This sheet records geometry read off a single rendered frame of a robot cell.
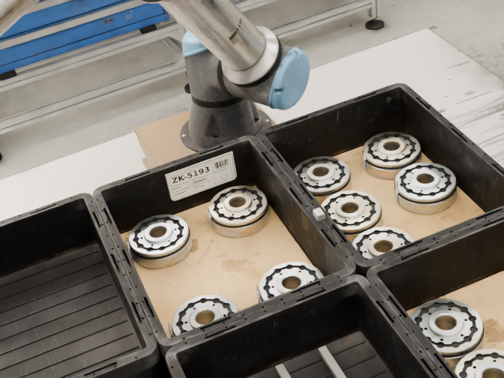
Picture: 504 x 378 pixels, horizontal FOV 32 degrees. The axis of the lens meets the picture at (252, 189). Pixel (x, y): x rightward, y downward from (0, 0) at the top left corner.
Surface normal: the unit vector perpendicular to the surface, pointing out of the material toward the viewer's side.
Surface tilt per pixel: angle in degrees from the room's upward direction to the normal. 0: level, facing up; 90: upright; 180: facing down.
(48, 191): 0
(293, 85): 95
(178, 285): 0
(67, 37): 90
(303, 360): 0
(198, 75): 88
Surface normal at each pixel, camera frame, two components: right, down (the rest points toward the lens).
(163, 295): -0.13, -0.78
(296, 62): 0.82, 0.33
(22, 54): 0.40, 0.52
